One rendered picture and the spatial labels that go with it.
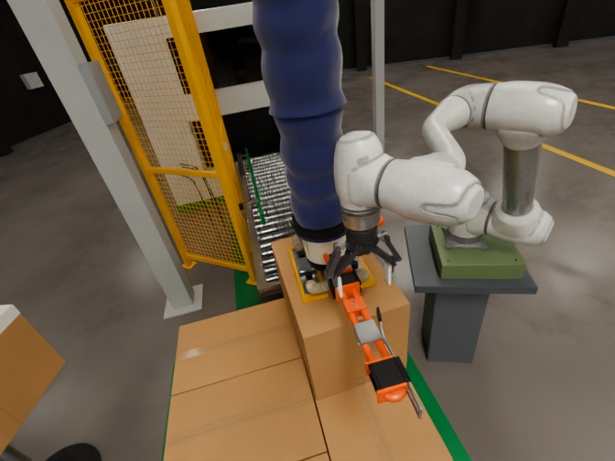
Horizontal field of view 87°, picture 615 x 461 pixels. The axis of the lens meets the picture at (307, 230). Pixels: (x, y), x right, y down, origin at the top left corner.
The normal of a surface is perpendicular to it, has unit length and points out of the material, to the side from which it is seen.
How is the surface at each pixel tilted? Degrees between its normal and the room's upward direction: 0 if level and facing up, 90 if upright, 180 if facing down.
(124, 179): 90
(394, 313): 90
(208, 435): 0
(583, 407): 0
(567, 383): 0
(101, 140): 90
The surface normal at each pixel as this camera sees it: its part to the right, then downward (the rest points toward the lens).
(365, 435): -0.14, -0.82
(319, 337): 0.28, 0.51
